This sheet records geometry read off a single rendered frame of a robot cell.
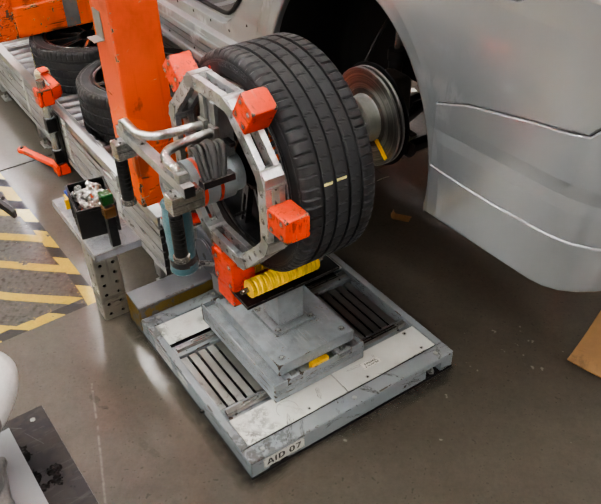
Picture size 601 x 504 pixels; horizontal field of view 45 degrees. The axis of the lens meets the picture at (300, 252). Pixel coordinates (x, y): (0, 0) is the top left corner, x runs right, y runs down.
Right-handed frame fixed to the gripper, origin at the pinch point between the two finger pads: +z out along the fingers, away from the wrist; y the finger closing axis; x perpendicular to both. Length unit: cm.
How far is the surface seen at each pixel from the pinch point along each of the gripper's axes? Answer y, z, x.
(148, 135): -55, -5, -47
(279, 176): -61, 31, -34
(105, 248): -41, -9, -113
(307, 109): -78, 27, -27
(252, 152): -61, 22, -32
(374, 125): -108, 41, -61
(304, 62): -90, 18, -29
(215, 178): -51, 18, -34
